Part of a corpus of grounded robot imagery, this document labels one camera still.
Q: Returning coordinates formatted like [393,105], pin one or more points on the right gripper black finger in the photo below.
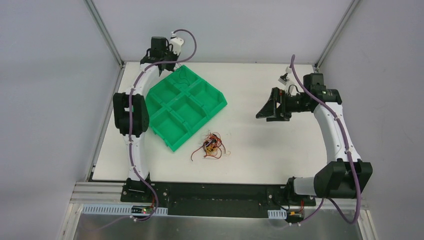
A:
[275,92]
[270,110]

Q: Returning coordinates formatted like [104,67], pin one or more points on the green compartment tray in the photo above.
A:
[180,104]

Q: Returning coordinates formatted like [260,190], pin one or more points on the white slotted cable duct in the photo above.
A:
[144,211]

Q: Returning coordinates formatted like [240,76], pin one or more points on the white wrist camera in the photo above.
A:
[284,79]
[176,44]

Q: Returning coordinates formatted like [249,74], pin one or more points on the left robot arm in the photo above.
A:
[130,111]

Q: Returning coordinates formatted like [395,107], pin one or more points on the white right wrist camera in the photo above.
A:
[284,79]

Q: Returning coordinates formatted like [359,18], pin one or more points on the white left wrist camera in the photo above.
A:
[176,44]

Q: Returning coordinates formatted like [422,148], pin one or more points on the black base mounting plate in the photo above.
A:
[215,199]

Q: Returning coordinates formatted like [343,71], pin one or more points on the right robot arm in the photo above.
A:
[345,174]

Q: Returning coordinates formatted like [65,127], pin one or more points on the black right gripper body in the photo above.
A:
[281,104]

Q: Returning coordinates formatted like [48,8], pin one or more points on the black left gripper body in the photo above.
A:
[165,63]

